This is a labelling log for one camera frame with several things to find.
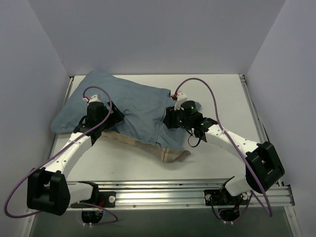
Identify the blue-grey pillowcase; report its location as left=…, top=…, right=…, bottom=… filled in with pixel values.
left=50, top=70, right=202, bottom=151

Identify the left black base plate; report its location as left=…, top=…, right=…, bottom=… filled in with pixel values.
left=80, top=191, right=116, bottom=208

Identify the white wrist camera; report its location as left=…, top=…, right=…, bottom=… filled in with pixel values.
left=171, top=91, right=187, bottom=110
left=82, top=94, right=101, bottom=104

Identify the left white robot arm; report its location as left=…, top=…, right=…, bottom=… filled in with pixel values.
left=27, top=101, right=124, bottom=216

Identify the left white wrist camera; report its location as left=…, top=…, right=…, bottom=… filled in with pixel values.
left=82, top=94, right=101, bottom=104

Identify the blue striped pillowcase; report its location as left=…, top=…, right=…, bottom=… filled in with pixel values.
left=102, top=131, right=191, bottom=163

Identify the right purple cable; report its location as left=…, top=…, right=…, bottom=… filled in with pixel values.
left=172, top=78, right=274, bottom=218

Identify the black short cable loop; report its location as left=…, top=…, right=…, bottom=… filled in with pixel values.
left=186, top=128, right=202, bottom=148

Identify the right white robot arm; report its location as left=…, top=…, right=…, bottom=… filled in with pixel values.
left=163, top=100, right=285, bottom=204

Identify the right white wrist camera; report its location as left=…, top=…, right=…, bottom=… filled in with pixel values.
left=171, top=91, right=187, bottom=110

